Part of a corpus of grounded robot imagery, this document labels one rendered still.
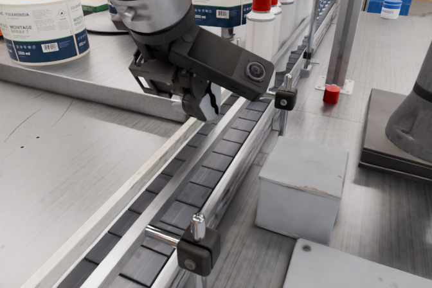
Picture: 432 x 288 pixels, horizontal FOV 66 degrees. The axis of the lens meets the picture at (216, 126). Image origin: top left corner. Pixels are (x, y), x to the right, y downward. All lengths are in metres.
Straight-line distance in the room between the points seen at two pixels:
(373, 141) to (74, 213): 0.49
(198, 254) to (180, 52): 0.20
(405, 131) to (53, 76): 0.74
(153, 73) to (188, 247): 0.21
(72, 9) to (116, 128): 0.37
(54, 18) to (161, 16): 0.61
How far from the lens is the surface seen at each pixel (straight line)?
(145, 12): 0.32
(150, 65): 0.40
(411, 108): 0.62
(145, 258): 0.39
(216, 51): 0.37
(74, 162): 0.63
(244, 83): 0.36
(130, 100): 0.74
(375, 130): 0.66
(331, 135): 0.69
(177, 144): 0.49
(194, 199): 0.44
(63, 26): 0.93
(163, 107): 0.70
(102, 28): 1.17
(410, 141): 0.61
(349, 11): 0.84
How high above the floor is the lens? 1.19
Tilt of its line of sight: 32 degrees down
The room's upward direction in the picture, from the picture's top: straight up
